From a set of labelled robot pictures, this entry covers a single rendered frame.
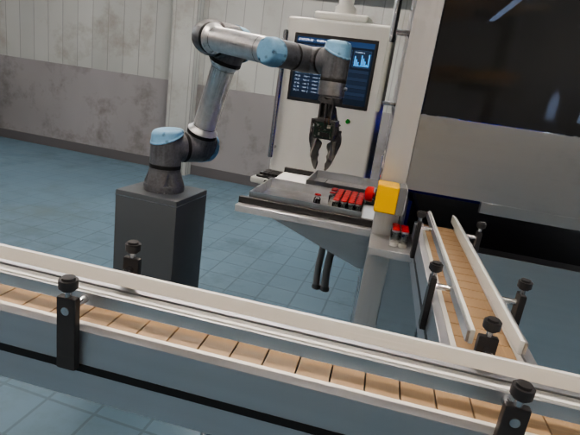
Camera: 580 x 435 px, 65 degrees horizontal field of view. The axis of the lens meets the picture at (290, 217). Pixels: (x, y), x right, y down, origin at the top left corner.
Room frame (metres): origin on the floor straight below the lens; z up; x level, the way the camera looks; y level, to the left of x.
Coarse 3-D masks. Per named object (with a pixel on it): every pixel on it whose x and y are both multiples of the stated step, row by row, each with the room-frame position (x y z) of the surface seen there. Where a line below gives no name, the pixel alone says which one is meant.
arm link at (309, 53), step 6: (306, 48) 1.38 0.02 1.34; (312, 48) 1.40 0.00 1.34; (318, 48) 1.39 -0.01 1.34; (306, 54) 1.37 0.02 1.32; (312, 54) 1.38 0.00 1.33; (306, 60) 1.37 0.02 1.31; (312, 60) 1.38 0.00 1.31; (300, 66) 1.37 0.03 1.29; (306, 66) 1.38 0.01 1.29; (312, 66) 1.38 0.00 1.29; (306, 72) 1.43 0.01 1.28; (312, 72) 1.41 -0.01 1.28
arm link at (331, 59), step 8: (328, 40) 1.36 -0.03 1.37; (336, 40) 1.34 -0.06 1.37; (320, 48) 1.38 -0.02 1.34; (328, 48) 1.34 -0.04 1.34; (336, 48) 1.33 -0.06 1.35; (344, 48) 1.33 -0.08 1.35; (320, 56) 1.36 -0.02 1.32; (328, 56) 1.34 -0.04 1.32; (336, 56) 1.33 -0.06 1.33; (344, 56) 1.34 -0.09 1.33; (320, 64) 1.36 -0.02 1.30; (328, 64) 1.34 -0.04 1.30; (336, 64) 1.33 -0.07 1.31; (344, 64) 1.34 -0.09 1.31; (320, 72) 1.38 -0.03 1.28; (328, 72) 1.34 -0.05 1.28; (336, 72) 1.33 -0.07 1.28; (344, 72) 1.34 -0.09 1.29; (328, 80) 1.33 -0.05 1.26; (336, 80) 1.33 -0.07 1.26; (344, 80) 1.35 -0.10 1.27
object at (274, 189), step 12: (276, 180) 1.59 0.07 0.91; (288, 180) 1.59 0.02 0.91; (252, 192) 1.34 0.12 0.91; (264, 192) 1.49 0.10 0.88; (276, 192) 1.52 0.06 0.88; (288, 192) 1.54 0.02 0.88; (300, 192) 1.57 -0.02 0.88; (312, 192) 1.57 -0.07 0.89; (324, 192) 1.56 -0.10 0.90; (300, 204) 1.32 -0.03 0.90; (312, 204) 1.31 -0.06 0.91; (324, 204) 1.45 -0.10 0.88; (360, 216) 1.29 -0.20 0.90
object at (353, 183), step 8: (312, 176) 1.79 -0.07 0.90; (320, 176) 1.91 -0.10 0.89; (328, 176) 1.90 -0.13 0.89; (336, 176) 1.90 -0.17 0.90; (344, 176) 1.89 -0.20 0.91; (352, 176) 1.89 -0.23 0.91; (312, 184) 1.66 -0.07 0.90; (320, 184) 1.65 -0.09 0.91; (328, 184) 1.65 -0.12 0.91; (336, 184) 1.82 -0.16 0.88; (344, 184) 1.85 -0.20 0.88; (352, 184) 1.87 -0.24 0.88; (360, 184) 1.88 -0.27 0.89; (368, 184) 1.88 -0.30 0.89; (376, 184) 1.87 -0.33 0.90
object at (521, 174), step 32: (448, 128) 1.19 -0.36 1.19; (480, 128) 1.18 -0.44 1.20; (512, 128) 1.17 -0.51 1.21; (416, 160) 1.20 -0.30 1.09; (448, 160) 1.19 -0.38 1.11; (480, 160) 1.18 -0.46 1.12; (512, 160) 1.17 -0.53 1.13; (544, 160) 1.15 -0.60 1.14; (576, 160) 1.14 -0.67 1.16; (448, 192) 1.19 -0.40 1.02; (480, 192) 1.18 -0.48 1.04; (512, 192) 1.16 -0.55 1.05; (544, 192) 1.15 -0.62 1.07; (576, 192) 1.14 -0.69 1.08; (576, 224) 1.13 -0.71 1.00
